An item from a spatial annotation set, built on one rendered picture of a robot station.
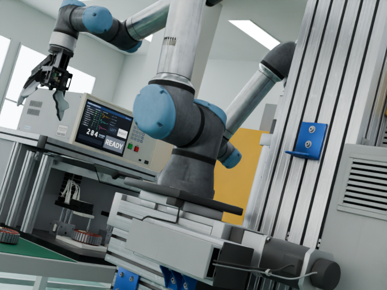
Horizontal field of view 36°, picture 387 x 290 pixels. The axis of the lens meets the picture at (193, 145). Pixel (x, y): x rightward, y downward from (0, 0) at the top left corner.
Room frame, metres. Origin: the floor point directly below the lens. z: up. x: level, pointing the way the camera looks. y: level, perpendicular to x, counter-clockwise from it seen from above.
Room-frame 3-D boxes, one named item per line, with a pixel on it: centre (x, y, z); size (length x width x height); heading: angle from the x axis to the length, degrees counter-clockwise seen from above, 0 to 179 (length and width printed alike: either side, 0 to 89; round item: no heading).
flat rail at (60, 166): (2.39, 0.28, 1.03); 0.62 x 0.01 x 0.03; 139
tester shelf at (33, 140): (2.54, 0.45, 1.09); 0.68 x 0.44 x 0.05; 139
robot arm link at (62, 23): (1.76, 0.45, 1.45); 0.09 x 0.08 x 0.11; 49
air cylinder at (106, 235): (2.51, 0.24, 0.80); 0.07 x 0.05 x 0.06; 139
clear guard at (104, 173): (2.22, 0.31, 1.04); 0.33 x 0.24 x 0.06; 49
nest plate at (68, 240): (2.24, 0.29, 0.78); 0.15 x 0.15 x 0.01; 49
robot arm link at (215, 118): (1.53, 0.00, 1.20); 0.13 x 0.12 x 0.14; 139
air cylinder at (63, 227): (2.33, 0.40, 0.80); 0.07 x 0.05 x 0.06; 139
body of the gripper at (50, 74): (1.76, 0.45, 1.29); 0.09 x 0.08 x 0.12; 41
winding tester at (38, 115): (2.55, 0.44, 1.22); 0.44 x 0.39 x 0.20; 139
